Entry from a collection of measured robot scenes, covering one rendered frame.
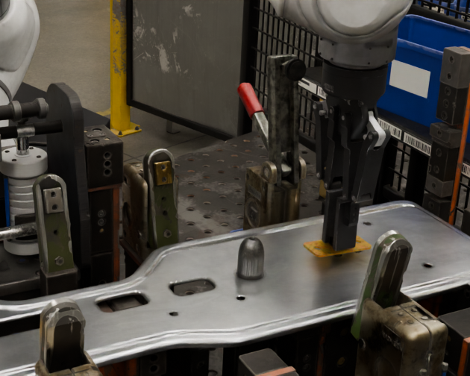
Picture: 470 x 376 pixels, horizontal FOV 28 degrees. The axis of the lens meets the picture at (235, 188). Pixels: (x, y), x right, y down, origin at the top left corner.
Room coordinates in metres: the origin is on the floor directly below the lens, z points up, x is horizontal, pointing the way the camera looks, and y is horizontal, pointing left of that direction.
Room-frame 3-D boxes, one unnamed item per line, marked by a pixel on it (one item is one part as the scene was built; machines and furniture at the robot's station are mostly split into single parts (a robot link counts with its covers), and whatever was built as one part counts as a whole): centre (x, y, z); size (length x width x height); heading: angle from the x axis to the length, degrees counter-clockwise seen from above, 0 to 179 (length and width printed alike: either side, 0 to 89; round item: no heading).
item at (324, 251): (1.05, -0.13, 1.02); 0.08 x 0.04 x 0.01; 119
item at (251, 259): (0.99, -0.02, 1.02); 0.03 x 0.03 x 0.07
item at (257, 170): (1.20, -0.05, 0.88); 0.07 x 0.06 x 0.35; 29
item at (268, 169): (1.17, -0.04, 1.06); 0.03 x 0.01 x 0.03; 29
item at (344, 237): (1.04, -0.14, 1.05); 0.03 x 0.01 x 0.07; 119
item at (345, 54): (1.06, -0.13, 1.28); 0.09 x 0.09 x 0.06
